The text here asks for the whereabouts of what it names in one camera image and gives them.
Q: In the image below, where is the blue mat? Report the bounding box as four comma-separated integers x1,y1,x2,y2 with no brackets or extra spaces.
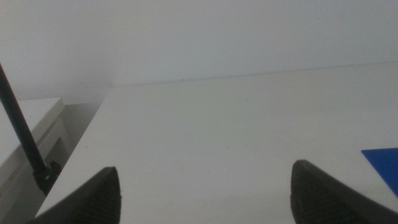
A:
361,147,398,198

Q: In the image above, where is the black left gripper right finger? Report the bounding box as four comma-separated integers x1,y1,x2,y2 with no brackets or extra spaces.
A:
290,159,398,224

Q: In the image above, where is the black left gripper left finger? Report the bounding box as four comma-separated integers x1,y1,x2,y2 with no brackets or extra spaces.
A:
27,166,122,224

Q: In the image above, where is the white side cabinet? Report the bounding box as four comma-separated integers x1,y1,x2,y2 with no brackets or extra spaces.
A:
0,97,74,224

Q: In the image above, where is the black pole with clamp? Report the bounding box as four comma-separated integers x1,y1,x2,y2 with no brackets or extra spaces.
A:
0,63,62,197

